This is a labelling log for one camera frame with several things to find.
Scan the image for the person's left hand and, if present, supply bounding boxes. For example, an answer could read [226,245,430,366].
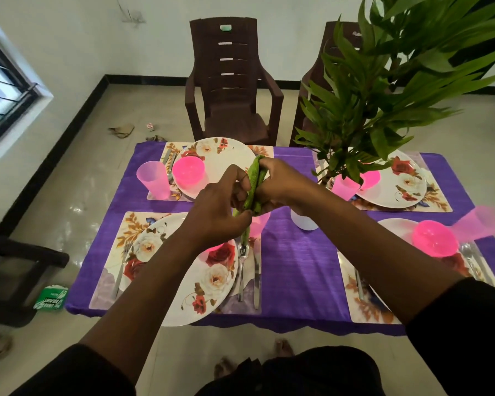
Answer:
[181,164,253,252]

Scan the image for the person's left foot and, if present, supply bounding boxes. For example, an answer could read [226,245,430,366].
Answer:
[213,356,237,380]

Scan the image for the green packet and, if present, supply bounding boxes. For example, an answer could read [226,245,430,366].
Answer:
[32,285,70,312]

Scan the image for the steel spoon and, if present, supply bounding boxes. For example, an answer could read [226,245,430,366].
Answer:
[460,243,479,277]
[236,241,248,304]

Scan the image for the brown plastic armchair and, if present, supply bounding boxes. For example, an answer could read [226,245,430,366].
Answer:
[289,21,366,147]
[184,16,284,147]

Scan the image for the person's right foot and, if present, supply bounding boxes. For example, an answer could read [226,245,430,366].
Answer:
[274,338,295,359]

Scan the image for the light pink plastic cup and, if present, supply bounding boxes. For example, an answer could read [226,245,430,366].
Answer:
[329,173,362,202]
[247,211,272,240]
[448,205,495,244]

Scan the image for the person's right forearm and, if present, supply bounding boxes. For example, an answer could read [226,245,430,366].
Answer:
[301,189,467,326]

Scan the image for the tan paper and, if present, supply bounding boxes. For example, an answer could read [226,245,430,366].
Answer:
[108,123,136,140]

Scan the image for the steel fork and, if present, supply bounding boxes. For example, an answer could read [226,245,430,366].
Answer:
[111,243,129,301]
[354,267,366,301]

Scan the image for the purple tablecloth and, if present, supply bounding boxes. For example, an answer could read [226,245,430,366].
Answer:
[64,142,495,337]

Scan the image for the person's foot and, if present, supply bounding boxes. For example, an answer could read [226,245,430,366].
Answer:
[274,338,295,359]
[213,356,237,380]

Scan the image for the white rose print plate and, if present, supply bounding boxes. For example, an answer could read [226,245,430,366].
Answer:
[171,137,257,201]
[353,148,428,210]
[117,213,238,328]
[369,218,475,314]

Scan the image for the person's right hand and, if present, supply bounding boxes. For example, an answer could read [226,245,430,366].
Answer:
[254,157,318,217]

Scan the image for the floral print placemat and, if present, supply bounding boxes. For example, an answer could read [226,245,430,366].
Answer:
[89,211,263,316]
[313,150,454,214]
[337,239,495,326]
[146,140,275,202]

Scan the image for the green plant in white pot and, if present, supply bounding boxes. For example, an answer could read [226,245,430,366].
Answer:
[290,0,495,232]

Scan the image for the black barred window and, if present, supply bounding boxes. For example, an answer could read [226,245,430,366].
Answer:
[0,28,40,155]

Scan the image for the person's black shirt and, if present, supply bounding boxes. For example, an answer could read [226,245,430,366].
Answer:
[10,278,495,396]

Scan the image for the green ribbed mat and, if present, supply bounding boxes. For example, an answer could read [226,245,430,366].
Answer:
[232,155,270,246]

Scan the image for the black plastic stool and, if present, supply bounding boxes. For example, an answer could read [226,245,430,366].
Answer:
[0,231,70,328]

